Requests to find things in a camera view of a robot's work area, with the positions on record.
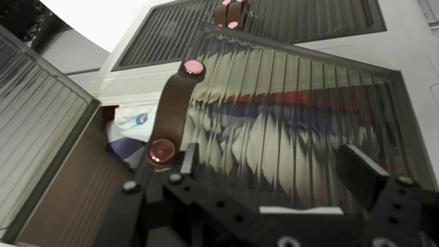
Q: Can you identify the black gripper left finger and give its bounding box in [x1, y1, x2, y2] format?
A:
[179, 142, 199, 175]

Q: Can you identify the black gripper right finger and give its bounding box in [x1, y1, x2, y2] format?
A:
[336, 144, 389, 211]

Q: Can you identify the white and blue packaging inside cabinet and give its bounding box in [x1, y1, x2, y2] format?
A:
[105, 104, 156, 168]

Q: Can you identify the upper ribbed glass cabinet door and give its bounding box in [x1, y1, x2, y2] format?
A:
[112, 0, 387, 71]

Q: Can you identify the left ribbed glass cabinet door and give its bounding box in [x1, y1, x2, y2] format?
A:
[0, 24, 134, 247]

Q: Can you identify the round white table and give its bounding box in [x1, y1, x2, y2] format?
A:
[40, 0, 171, 52]

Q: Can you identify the brown leather strap door handle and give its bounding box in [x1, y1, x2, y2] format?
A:
[147, 59, 206, 167]

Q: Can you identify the upper brown strap handle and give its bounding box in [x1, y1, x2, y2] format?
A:
[212, 0, 245, 30]

